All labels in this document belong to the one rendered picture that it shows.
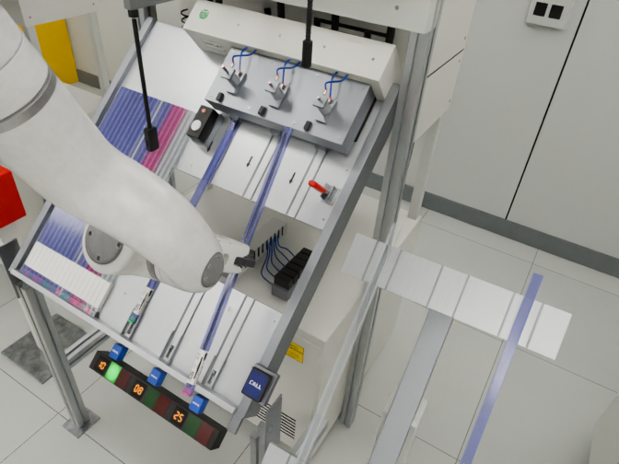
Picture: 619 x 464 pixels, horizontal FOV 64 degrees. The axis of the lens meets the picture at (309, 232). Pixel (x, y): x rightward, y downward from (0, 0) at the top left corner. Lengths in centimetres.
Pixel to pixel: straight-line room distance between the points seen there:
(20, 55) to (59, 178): 12
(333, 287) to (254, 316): 42
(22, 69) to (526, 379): 197
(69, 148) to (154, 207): 10
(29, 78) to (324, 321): 95
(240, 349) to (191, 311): 14
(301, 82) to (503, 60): 156
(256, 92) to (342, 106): 19
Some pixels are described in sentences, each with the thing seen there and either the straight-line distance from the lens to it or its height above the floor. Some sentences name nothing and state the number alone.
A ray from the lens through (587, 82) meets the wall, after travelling 246.
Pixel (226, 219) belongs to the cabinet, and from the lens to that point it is 158.
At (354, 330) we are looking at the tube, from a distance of 80.
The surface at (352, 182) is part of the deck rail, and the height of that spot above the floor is 105.
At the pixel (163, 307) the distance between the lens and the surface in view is 109.
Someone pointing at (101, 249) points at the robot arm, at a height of 116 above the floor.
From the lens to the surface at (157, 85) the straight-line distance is 130.
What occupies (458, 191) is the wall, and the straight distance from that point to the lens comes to 277.
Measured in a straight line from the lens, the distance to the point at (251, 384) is 93.
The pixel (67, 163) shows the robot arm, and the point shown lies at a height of 131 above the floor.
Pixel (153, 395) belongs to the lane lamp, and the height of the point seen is 66.
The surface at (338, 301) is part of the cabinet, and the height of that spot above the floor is 62.
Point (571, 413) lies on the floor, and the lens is 213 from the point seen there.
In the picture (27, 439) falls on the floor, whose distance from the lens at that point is 195.
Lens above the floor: 155
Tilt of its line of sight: 38 degrees down
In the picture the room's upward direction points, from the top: 5 degrees clockwise
